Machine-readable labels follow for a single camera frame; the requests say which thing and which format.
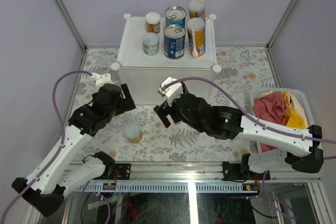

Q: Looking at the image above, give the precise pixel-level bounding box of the white plastic cube cabinet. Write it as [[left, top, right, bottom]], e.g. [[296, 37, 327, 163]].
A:
[[111, 14, 222, 105]]

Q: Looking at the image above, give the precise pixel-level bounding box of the purple cable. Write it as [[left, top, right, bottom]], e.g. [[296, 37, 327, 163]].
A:
[[0, 70, 112, 224], [162, 77, 336, 219]]

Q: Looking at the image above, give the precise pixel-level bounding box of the orange tall can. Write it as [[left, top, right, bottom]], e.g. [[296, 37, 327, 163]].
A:
[[188, 0, 205, 21]]

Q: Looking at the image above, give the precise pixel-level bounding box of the blue can with clear lid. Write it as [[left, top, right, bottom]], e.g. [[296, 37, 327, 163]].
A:
[[165, 6, 186, 27]]

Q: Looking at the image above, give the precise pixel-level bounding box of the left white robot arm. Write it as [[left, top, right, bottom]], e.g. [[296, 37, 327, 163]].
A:
[[12, 83, 136, 217]]

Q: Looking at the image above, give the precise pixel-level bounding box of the red cloth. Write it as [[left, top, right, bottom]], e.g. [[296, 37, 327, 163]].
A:
[[252, 91, 288, 153]]

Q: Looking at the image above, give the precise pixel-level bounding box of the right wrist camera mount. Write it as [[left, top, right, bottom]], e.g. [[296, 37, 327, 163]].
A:
[[158, 77, 183, 106]]

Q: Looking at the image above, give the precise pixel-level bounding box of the white laundry basket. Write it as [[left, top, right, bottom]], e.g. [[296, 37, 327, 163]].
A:
[[249, 87, 325, 163]]

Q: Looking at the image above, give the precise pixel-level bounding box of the aluminium rail frame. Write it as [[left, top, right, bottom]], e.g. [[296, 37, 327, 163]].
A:
[[39, 161, 321, 183]]

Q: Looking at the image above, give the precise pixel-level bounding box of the yellow cloth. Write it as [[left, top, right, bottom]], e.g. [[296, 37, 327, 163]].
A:
[[282, 92, 308, 129]]

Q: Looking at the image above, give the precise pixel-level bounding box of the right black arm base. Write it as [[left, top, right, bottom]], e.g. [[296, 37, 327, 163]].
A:
[[222, 153, 271, 183]]

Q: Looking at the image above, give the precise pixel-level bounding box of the tall can with spoon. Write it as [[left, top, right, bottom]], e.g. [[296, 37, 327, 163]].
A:
[[187, 17, 206, 57]]

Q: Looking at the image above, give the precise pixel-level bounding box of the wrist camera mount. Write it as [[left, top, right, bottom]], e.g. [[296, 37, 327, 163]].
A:
[[90, 72, 113, 89], [158, 77, 183, 106]]

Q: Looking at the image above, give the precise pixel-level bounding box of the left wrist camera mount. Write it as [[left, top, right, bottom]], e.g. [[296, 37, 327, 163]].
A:
[[90, 72, 113, 89]]

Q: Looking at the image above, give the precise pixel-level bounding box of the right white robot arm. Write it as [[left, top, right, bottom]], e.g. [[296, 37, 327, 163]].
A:
[[154, 93, 324, 179]]

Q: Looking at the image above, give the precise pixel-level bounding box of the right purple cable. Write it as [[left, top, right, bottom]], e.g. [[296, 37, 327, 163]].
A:
[[162, 77, 336, 219]]

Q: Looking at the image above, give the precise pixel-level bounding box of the short orange can white lid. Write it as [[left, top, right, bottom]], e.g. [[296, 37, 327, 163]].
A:
[[145, 12, 161, 34]]

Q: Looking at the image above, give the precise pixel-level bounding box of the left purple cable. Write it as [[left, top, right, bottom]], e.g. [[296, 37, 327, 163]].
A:
[[0, 70, 112, 224]]

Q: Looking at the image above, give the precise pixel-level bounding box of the wide orange can white lid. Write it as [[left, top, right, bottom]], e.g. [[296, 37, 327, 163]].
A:
[[124, 122, 143, 143]]

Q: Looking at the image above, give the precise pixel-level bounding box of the blue can silver top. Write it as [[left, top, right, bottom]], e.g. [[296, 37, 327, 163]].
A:
[[164, 24, 186, 60]]

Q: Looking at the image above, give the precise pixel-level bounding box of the white slotted cable duct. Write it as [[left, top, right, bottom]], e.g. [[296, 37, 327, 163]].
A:
[[76, 182, 258, 194]]

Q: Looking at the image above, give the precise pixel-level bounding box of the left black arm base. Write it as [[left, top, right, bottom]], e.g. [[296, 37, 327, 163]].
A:
[[82, 151, 131, 180]]

